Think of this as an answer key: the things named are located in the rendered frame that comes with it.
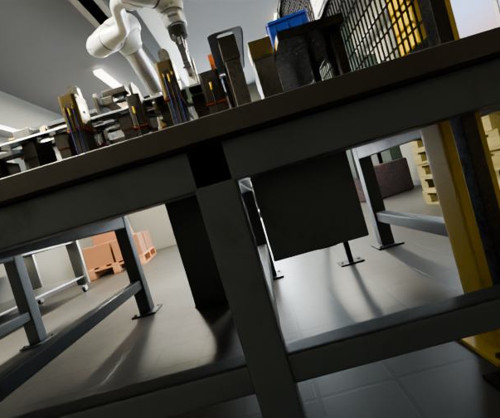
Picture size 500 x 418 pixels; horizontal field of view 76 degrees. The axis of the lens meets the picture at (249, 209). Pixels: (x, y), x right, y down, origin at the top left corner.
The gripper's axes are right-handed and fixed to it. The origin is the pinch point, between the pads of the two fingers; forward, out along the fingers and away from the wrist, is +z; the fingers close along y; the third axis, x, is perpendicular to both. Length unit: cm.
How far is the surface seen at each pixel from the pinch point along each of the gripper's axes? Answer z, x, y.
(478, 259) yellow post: 82, 58, 53
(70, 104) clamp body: 5.9, -39.7, 22.1
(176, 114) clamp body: 19.8, -6.2, 25.4
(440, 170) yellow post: 60, 58, 48
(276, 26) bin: -6.7, 36.9, 5.9
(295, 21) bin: -6.2, 44.1, 7.0
